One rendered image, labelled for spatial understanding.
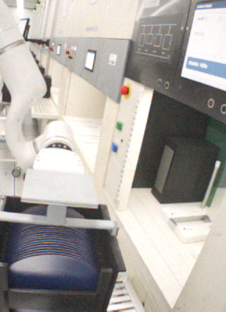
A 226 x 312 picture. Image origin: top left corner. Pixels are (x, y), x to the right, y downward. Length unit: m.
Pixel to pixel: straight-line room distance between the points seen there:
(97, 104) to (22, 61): 1.99
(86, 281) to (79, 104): 2.16
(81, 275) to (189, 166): 0.90
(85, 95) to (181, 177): 1.49
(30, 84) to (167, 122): 0.82
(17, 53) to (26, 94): 0.10
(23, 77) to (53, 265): 0.40
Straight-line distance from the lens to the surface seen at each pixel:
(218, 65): 0.68
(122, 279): 1.03
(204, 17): 0.76
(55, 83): 4.01
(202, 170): 1.35
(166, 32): 0.92
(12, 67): 0.65
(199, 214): 1.27
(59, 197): 0.43
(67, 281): 0.51
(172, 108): 1.31
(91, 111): 2.59
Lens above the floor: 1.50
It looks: 21 degrees down
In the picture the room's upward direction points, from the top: 11 degrees clockwise
